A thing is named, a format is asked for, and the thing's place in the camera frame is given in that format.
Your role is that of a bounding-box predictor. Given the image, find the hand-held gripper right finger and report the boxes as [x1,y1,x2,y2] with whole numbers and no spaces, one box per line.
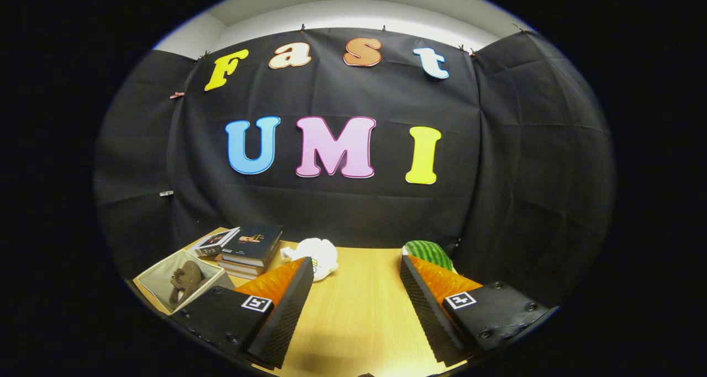
[399,254,553,367]

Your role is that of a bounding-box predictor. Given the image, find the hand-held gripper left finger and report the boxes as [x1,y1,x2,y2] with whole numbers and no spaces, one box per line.
[171,257,314,370]

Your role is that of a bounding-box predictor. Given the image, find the grey fabric storage box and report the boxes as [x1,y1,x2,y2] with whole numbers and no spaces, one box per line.
[133,249,236,316]

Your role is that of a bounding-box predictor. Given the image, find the brown hardcover book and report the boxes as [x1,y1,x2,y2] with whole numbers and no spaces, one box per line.
[218,254,268,274]
[217,261,265,280]

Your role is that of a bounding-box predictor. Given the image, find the watermelon slice plush toy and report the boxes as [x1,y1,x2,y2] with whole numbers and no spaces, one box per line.
[402,240,457,272]

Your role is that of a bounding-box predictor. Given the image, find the white plush face toy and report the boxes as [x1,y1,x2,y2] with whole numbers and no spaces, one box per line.
[280,238,339,283]

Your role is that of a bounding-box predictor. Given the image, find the dark cover book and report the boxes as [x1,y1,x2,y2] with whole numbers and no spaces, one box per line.
[221,225,284,268]

